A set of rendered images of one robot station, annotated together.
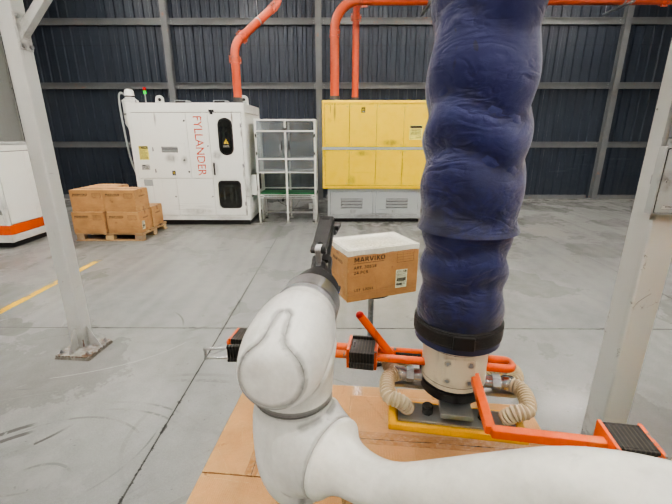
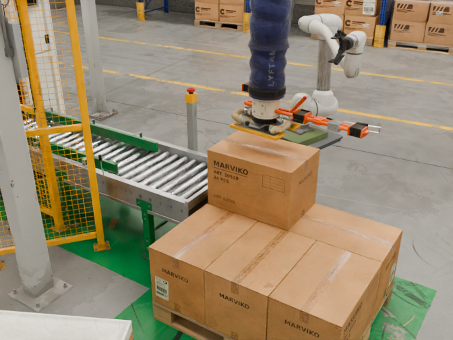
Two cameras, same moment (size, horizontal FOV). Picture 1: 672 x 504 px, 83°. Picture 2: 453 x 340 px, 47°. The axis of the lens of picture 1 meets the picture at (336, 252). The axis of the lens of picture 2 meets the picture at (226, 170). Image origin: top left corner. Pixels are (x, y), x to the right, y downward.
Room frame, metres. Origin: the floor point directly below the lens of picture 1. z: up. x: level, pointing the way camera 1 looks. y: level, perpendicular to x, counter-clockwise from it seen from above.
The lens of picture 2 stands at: (3.68, 0.86, 2.31)
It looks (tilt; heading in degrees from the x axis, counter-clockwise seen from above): 27 degrees down; 208
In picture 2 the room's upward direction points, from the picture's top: straight up
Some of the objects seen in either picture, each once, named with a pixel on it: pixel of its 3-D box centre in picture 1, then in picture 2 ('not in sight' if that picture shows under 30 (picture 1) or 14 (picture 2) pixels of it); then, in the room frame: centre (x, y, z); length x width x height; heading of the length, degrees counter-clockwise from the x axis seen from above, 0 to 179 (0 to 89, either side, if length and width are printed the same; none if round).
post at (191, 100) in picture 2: not in sight; (193, 150); (0.32, -1.22, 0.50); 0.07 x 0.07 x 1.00; 85
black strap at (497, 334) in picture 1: (457, 322); (267, 88); (0.91, -0.32, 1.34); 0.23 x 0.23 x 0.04
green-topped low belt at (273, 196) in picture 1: (289, 205); not in sight; (8.37, 1.03, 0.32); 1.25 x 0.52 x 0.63; 90
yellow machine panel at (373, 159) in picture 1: (373, 162); not in sight; (8.55, -0.82, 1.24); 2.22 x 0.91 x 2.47; 90
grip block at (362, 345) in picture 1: (362, 351); (302, 116); (0.95, -0.08, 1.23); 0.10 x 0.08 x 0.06; 170
